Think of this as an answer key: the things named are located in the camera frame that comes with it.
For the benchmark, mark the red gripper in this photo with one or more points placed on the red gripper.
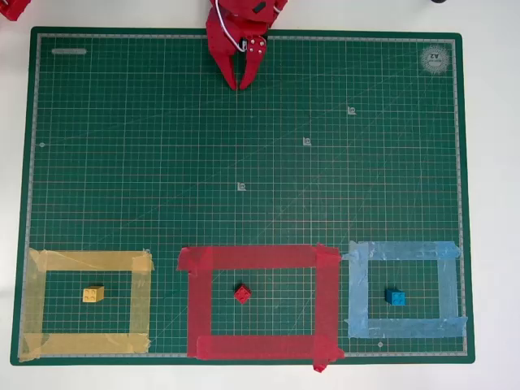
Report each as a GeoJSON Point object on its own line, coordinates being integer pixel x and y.
{"type": "Point", "coordinates": [221, 45]}

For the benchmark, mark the red toy brick cube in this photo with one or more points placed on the red toy brick cube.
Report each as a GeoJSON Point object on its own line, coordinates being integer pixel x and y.
{"type": "Point", "coordinates": [242, 294]}

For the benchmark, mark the red leader robot arm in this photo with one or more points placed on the red leader robot arm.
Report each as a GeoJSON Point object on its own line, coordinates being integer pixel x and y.
{"type": "Point", "coordinates": [14, 9]}

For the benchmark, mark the red robot arm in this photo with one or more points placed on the red robot arm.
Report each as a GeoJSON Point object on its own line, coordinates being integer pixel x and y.
{"type": "Point", "coordinates": [252, 7]}

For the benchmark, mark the yellow toy brick cube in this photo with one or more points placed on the yellow toy brick cube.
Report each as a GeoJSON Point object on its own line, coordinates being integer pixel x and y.
{"type": "Point", "coordinates": [93, 294]}

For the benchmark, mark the blue toy brick cube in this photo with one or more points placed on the blue toy brick cube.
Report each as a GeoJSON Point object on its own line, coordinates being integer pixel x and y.
{"type": "Point", "coordinates": [395, 297]}

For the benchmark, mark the red tape square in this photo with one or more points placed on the red tape square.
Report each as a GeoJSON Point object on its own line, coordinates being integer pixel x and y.
{"type": "Point", "coordinates": [260, 347]}

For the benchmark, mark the blue tape square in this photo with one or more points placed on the blue tape square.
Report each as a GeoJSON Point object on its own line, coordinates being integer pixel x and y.
{"type": "Point", "coordinates": [406, 328]}

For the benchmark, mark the yellow tape square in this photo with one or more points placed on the yellow tape square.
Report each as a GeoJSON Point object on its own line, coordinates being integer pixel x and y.
{"type": "Point", "coordinates": [81, 344]}

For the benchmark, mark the green cutting mat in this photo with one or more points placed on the green cutting mat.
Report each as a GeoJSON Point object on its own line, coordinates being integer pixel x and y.
{"type": "Point", "coordinates": [243, 170]}

